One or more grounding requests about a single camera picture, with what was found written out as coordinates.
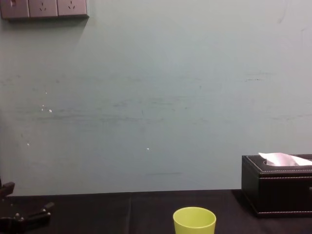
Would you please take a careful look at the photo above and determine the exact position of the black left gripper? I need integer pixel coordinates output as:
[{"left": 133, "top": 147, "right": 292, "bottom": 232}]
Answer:
[{"left": 0, "top": 181, "right": 55, "bottom": 234}]

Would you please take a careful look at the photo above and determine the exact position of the black table cloth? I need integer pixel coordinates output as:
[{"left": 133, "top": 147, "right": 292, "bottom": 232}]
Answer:
[{"left": 0, "top": 189, "right": 312, "bottom": 234}]

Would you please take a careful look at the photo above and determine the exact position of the yellow-green plastic cup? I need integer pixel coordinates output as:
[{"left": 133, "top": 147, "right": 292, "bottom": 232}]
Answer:
[{"left": 173, "top": 207, "right": 217, "bottom": 234}]

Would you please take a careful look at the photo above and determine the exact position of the black leather tissue box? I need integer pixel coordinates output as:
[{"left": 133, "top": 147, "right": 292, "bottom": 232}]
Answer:
[{"left": 241, "top": 154, "right": 312, "bottom": 219}]

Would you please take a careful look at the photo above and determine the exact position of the white paper tissue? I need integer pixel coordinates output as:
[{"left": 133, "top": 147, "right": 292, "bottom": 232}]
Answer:
[{"left": 258, "top": 152, "right": 312, "bottom": 167}]

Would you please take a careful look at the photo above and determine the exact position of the white wall socket plate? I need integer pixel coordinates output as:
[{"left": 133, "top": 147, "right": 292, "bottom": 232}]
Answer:
[
  {"left": 57, "top": 0, "right": 89, "bottom": 17},
  {"left": 28, "top": 0, "right": 59, "bottom": 18}
]

